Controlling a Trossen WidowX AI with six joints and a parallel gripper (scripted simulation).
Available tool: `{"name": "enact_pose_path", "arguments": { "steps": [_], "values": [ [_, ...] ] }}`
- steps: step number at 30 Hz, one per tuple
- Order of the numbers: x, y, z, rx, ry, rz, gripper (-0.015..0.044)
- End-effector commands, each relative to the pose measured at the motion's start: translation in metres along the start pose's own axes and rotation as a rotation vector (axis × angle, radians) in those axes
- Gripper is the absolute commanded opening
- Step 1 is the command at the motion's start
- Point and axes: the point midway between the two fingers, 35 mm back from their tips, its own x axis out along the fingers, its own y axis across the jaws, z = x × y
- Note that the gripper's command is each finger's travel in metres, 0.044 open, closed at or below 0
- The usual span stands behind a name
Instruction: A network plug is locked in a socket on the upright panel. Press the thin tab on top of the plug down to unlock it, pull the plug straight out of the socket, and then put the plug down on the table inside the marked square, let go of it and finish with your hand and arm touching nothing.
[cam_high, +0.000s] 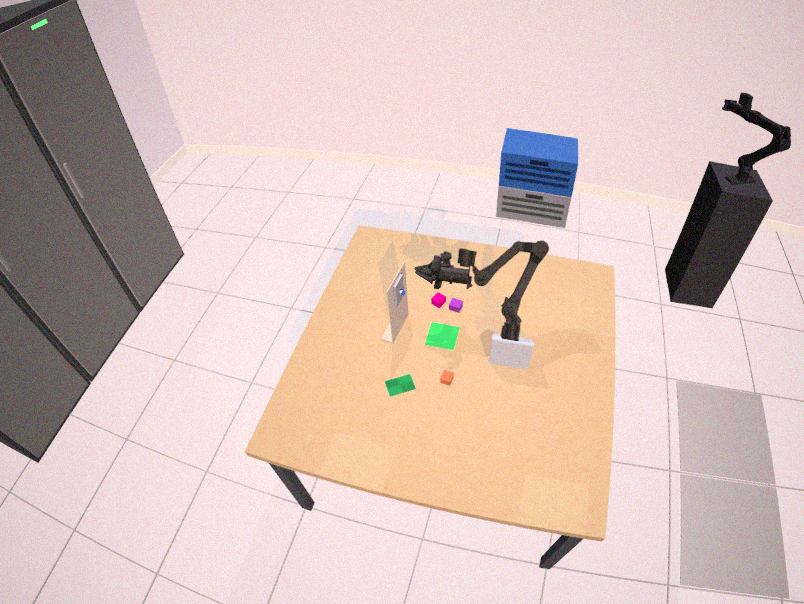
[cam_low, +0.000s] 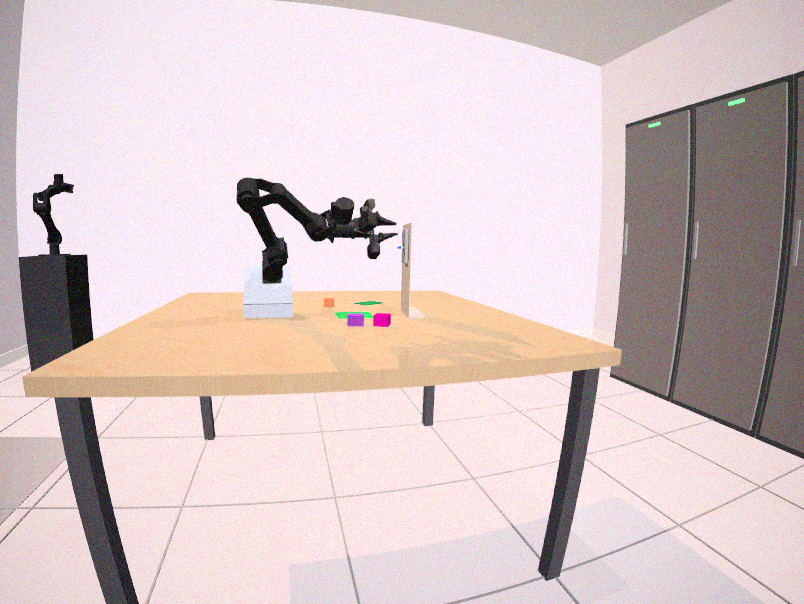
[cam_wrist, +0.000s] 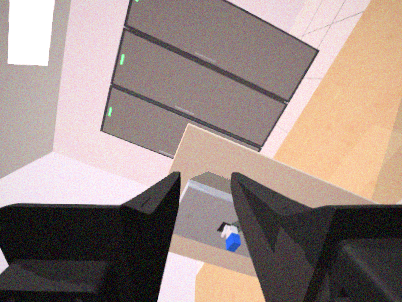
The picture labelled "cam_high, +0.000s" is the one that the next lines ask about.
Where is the green square zone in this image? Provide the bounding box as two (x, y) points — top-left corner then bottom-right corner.
(425, 322), (460, 350)

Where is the green square patch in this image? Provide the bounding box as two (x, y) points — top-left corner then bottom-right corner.
(384, 373), (416, 397)

